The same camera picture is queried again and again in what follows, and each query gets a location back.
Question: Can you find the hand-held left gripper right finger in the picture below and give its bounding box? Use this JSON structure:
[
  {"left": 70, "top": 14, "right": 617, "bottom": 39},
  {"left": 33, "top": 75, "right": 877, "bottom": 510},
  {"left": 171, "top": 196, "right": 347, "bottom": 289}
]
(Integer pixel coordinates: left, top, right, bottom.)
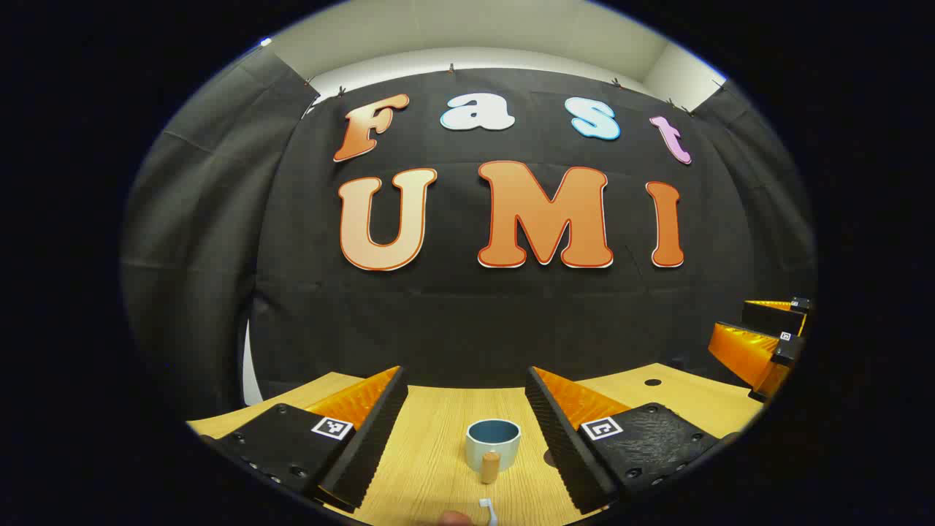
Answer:
[{"left": 524, "top": 365, "right": 739, "bottom": 516}]

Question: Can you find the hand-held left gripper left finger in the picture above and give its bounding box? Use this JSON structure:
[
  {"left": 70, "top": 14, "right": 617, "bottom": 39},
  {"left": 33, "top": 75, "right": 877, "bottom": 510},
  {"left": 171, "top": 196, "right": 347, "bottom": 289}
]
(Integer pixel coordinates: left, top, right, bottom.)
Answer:
[{"left": 199, "top": 365, "right": 410, "bottom": 514}]

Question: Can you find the pale blue cup wooden handle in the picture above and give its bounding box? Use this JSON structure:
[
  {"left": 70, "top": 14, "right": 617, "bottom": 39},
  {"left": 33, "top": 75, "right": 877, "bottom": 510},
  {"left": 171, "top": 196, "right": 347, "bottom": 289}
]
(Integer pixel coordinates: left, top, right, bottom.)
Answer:
[{"left": 465, "top": 419, "right": 522, "bottom": 484}]

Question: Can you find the wooden desktop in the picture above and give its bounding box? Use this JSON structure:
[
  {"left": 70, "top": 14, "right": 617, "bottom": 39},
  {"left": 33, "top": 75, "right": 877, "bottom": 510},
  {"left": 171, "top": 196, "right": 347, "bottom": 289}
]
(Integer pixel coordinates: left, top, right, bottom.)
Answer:
[{"left": 186, "top": 363, "right": 764, "bottom": 526}]

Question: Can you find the black backdrop cloth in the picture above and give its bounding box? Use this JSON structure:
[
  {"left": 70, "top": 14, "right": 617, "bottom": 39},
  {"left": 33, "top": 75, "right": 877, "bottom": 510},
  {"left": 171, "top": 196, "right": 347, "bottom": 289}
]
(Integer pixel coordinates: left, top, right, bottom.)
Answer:
[{"left": 121, "top": 47, "right": 817, "bottom": 421}]

